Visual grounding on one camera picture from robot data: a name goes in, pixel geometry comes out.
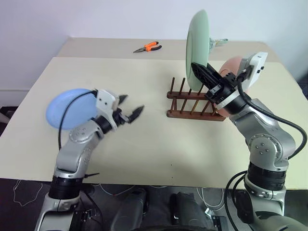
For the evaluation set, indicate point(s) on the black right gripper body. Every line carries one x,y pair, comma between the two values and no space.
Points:
223,89

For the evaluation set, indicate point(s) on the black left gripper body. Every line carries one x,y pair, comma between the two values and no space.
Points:
121,116

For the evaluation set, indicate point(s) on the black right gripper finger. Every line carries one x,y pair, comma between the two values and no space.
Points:
204,75
215,71

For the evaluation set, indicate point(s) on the green plate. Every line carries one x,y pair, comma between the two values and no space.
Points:
196,48

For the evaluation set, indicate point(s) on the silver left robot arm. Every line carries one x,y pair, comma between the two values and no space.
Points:
72,149

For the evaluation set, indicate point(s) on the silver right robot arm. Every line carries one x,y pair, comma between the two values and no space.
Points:
262,130

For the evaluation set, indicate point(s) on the brown wooden dish rack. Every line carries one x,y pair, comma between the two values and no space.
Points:
192,115

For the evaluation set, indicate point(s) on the pink plate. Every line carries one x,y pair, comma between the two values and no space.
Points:
231,65

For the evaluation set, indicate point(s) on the grey metal clamp tool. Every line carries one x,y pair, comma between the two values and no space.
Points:
217,42

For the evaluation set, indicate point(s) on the black zip tie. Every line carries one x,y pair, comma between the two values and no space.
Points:
92,175

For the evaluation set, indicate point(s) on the blue plate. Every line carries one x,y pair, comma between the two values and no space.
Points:
56,109

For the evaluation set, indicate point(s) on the dark rounded shape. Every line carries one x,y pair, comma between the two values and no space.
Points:
131,211
185,211

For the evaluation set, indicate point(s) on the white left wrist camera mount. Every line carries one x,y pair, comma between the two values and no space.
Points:
106,101

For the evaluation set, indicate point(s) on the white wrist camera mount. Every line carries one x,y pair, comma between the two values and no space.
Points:
106,101
255,65

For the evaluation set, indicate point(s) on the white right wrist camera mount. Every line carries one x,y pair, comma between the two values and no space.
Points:
255,65

